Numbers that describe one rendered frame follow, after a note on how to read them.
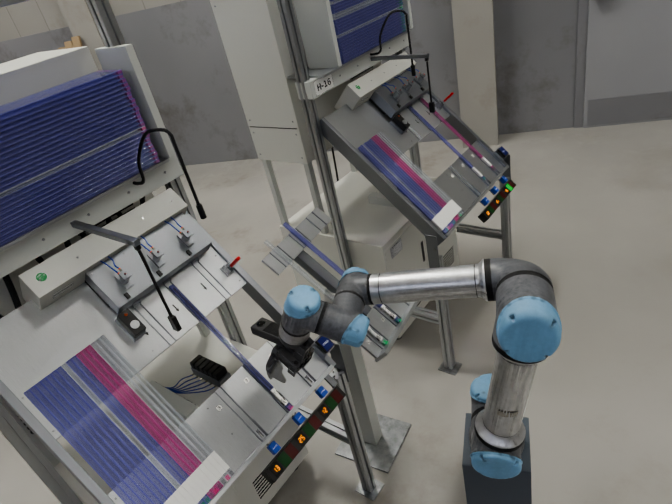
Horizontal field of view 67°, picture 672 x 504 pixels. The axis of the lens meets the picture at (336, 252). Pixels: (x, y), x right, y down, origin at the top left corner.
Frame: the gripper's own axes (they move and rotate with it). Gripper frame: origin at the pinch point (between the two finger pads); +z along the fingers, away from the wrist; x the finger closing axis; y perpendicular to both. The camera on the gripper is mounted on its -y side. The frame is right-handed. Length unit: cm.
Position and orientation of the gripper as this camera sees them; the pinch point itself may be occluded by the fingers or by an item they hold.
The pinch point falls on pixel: (277, 366)
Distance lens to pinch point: 142.3
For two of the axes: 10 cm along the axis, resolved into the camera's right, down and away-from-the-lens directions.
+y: 7.9, 5.6, -2.6
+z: -2.1, 6.4, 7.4
